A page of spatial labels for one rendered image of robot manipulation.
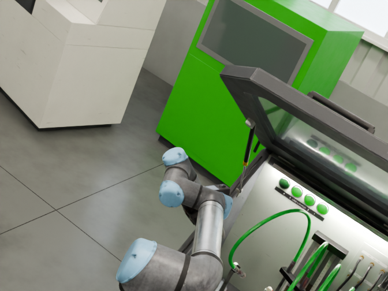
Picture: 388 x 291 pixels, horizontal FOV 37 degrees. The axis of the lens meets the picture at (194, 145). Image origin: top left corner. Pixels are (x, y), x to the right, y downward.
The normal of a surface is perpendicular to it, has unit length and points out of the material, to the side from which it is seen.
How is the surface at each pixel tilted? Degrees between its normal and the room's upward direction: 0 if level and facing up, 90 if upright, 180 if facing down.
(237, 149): 90
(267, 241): 90
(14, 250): 0
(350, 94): 90
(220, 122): 90
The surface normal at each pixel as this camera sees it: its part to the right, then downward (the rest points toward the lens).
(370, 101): -0.50, 0.21
